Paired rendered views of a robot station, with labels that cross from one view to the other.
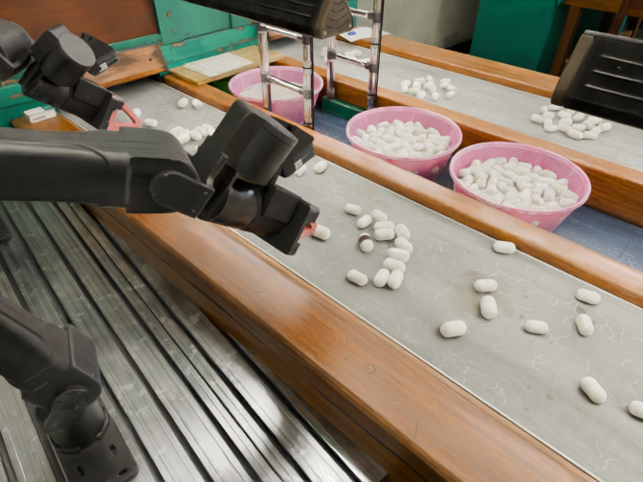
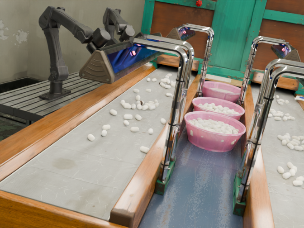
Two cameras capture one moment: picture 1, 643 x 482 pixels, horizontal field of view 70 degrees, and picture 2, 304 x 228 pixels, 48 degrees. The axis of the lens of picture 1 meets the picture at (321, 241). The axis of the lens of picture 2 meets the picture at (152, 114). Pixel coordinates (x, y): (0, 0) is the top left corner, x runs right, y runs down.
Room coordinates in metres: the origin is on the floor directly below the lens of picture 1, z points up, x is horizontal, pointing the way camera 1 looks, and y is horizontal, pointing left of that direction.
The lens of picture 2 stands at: (-0.19, -1.42, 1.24)
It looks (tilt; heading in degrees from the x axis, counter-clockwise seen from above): 19 degrees down; 57
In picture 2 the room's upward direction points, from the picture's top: 9 degrees clockwise
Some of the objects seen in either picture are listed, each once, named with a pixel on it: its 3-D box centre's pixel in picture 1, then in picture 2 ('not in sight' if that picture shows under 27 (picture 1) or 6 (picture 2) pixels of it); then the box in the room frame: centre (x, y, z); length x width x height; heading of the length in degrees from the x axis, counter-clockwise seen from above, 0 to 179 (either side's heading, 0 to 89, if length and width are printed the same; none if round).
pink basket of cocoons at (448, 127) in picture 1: (401, 147); (216, 113); (1.00, -0.19, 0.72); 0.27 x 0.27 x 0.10
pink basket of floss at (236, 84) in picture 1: (277, 98); (220, 94); (1.30, 0.13, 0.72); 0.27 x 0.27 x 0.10
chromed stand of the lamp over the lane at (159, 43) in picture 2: not in sight; (151, 111); (0.36, -0.56, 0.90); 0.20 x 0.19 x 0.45; 46
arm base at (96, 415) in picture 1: (74, 415); (56, 87); (0.31, 0.31, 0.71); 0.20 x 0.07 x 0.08; 41
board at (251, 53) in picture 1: (228, 63); (223, 80); (1.45, 0.29, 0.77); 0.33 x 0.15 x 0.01; 136
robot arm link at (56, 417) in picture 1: (63, 381); (58, 76); (0.32, 0.31, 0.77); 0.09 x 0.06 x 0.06; 26
